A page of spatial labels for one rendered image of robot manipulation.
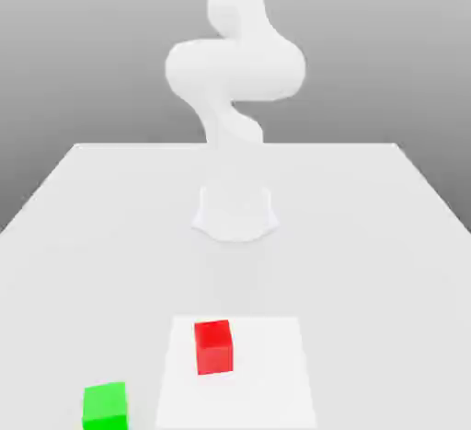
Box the small red cube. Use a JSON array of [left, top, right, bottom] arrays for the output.
[[193, 319, 235, 377]]

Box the small green cube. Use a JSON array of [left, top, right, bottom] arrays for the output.
[[81, 381, 129, 430]]

